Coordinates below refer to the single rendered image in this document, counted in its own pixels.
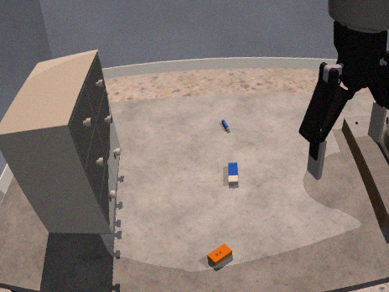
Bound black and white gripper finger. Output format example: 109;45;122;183
367;51;389;143
298;62;366;180

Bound blue and beige eraser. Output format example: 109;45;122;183
228;163;238;185

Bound grey chest of drawers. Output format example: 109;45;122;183
0;50;113;233

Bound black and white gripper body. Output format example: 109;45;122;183
334;21;387;91

